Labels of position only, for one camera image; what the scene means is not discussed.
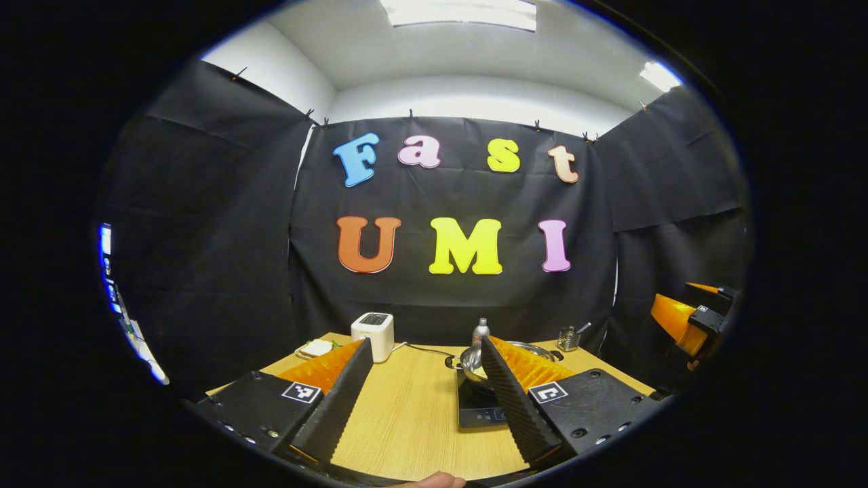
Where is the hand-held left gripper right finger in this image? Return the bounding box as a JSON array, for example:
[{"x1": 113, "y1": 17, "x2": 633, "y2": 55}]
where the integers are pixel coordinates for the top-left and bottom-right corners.
[{"x1": 479, "y1": 334, "x2": 662, "y2": 472}]

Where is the black power cable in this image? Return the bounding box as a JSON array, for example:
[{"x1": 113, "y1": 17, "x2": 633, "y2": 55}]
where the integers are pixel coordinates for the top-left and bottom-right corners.
[{"x1": 393, "y1": 342, "x2": 456, "y2": 358}]

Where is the white rectangular tray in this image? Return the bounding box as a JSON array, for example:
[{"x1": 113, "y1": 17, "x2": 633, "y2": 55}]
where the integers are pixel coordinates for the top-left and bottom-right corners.
[{"x1": 294, "y1": 339, "x2": 340, "y2": 361}]

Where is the computer monitor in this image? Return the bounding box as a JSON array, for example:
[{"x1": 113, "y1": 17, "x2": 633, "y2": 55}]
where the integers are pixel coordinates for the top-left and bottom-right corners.
[{"x1": 98, "y1": 222, "x2": 130, "y2": 316}]

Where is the row of small cloth clips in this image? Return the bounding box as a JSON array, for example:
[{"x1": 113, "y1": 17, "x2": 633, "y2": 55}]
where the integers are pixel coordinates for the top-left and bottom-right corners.
[{"x1": 229, "y1": 66, "x2": 648, "y2": 144}]

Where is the black induction cooktop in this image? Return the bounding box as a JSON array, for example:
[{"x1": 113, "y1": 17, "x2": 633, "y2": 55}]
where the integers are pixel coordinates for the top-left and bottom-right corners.
[{"x1": 456, "y1": 366, "x2": 508, "y2": 429}]

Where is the large ceiling light panel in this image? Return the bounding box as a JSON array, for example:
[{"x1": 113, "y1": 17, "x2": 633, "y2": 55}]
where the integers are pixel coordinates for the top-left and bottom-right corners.
[{"x1": 378, "y1": 0, "x2": 538, "y2": 33}]

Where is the steel pot with beans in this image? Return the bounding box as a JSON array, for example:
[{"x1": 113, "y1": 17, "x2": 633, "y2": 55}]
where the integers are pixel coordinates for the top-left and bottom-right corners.
[{"x1": 444, "y1": 341, "x2": 565, "y2": 391}]

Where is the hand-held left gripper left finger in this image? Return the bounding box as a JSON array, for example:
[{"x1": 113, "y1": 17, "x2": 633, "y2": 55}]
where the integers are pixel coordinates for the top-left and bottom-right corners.
[{"x1": 193, "y1": 337, "x2": 375, "y2": 468}]

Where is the white toaster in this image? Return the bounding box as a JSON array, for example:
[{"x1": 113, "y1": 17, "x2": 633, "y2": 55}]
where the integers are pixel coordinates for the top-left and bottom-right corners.
[{"x1": 350, "y1": 312, "x2": 395, "y2": 363}]

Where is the small ceiling light panel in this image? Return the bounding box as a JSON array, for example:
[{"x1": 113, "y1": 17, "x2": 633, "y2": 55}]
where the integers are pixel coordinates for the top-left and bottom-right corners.
[{"x1": 639, "y1": 61, "x2": 683, "y2": 93}]

